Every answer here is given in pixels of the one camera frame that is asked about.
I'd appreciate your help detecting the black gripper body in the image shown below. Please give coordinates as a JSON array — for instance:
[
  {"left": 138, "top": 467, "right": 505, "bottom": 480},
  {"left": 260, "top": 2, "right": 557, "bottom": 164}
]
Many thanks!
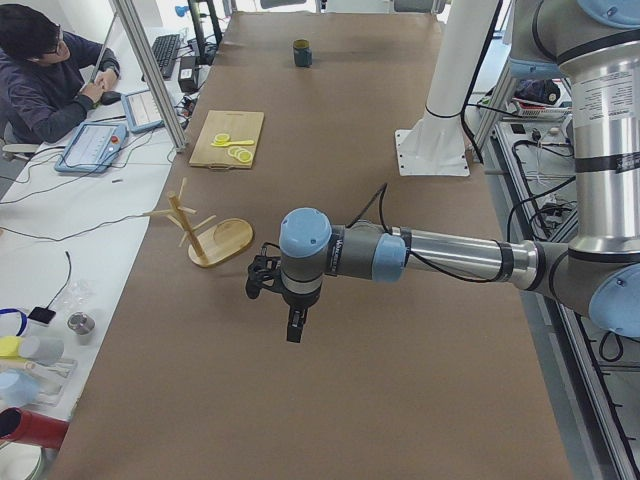
[{"left": 282, "top": 279, "right": 321, "bottom": 312}]

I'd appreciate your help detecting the dark teal mug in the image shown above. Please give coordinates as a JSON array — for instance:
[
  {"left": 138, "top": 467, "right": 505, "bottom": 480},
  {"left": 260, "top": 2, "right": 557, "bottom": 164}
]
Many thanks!
[{"left": 292, "top": 39, "right": 313, "bottom": 68}]

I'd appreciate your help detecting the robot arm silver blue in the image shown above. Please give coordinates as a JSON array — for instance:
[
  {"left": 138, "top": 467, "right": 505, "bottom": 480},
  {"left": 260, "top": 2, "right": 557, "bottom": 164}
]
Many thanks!
[{"left": 278, "top": 1, "right": 639, "bottom": 342}]

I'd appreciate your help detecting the wooden cup storage rack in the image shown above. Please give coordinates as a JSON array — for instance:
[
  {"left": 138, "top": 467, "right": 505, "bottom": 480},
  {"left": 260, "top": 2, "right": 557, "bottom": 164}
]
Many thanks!
[{"left": 143, "top": 177, "right": 254, "bottom": 268}]

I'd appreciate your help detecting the small steel cup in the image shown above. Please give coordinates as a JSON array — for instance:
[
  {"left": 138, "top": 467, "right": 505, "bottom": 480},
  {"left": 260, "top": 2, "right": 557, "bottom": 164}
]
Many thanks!
[{"left": 67, "top": 312, "right": 95, "bottom": 345}]

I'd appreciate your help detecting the grey plastic cup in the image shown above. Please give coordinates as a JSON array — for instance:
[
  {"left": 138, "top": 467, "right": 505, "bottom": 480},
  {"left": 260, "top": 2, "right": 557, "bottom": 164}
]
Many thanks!
[{"left": 18, "top": 336, "right": 64, "bottom": 365}]

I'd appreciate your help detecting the light blue plastic cup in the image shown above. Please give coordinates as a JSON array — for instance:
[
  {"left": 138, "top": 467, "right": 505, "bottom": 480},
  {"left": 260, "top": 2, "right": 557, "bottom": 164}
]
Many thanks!
[{"left": 1, "top": 370, "right": 40, "bottom": 407}]

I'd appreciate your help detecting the yellow plastic cup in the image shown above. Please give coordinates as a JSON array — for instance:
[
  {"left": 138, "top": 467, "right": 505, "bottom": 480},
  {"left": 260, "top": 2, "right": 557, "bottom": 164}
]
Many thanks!
[{"left": 0, "top": 336, "right": 24, "bottom": 359}]

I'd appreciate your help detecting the lemon slice front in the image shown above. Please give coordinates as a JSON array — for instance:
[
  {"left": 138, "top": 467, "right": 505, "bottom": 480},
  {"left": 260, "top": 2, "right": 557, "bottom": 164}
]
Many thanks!
[{"left": 235, "top": 149, "right": 253, "bottom": 164}]

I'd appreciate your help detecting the wooden cutting board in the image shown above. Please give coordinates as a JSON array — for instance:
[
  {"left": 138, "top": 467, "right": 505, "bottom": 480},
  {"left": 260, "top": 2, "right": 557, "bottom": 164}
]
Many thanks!
[{"left": 189, "top": 110, "right": 265, "bottom": 170}]

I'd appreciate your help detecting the clear plastic bag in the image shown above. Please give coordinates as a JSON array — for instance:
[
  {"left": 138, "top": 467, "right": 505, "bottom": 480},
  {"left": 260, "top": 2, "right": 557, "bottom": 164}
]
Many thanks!
[{"left": 52, "top": 280, "right": 95, "bottom": 314}]

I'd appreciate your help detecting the blue teach pendant far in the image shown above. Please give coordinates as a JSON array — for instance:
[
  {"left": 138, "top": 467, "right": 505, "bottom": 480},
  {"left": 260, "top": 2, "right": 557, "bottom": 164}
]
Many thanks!
[{"left": 121, "top": 90, "right": 163, "bottom": 134}]

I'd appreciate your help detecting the blue teach pendant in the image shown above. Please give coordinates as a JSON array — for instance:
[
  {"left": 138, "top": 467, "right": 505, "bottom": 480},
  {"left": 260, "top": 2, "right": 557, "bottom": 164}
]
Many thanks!
[
  {"left": 54, "top": 122, "right": 128, "bottom": 174},
  {"left": 121, "top": 90, "right": 163, "bottom": 134}
]

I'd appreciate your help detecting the small black square device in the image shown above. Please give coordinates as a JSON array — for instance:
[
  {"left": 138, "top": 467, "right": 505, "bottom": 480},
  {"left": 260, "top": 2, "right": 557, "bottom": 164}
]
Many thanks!
[{"left": 27, "top": 306, "right": 56, "bottom": 325}]

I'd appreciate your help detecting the black power adapter box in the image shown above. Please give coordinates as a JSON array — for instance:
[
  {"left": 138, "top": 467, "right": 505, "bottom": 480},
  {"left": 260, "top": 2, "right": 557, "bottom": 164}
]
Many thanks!
[{"left": 178, "top": 56, "right": 199, "bottom": 93}]

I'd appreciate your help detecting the blue teach pendant near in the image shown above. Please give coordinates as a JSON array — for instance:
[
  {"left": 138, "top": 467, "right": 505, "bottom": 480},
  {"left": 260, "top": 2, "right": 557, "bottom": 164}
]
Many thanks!
[{"left": 54, "top": 122, "right": 128, "bottom": 174}]

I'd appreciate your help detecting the black computer mouse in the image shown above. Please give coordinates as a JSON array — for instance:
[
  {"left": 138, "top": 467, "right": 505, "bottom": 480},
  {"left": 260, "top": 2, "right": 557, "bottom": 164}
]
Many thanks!
[{"left": 99, "top": 91, "right": 121, "bottom": 105}]

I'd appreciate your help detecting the black keyboard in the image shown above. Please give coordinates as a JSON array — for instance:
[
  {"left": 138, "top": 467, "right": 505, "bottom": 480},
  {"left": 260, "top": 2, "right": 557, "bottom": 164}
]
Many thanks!
[{"left": 151, "top": 34, "right": 181, "bottom": 80}]

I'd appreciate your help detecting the red cylinder bottle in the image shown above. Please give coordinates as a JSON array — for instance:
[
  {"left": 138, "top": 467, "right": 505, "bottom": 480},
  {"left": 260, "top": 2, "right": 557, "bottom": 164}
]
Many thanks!
[{"left": 1, "top": 407, "right": 69, "bottom": 450}]

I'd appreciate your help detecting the seated person dark jacket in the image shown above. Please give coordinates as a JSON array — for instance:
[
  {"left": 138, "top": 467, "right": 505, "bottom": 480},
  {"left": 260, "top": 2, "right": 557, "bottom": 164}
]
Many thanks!
[{"left": 1, "top": 4, "right": 120, "bottom": 144}]

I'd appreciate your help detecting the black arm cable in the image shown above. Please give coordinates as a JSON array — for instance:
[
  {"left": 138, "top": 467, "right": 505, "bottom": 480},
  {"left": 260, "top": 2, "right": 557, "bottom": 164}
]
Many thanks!
[{"left": 347, "top": 182, "right": 511, "bottom": 284}]

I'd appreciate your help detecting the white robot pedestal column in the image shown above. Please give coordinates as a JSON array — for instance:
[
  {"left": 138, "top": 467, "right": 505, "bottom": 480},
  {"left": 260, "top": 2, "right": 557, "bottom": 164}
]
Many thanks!
[{"left": 395, "top": 0, "right": 502, "bottom": 177}]

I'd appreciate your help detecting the aluminium frame post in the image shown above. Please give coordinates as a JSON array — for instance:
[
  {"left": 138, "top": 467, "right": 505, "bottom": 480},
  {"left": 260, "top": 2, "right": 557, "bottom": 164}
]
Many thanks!
[{"left": 112, "top": 0, "right": 187, "bottom": 153}]

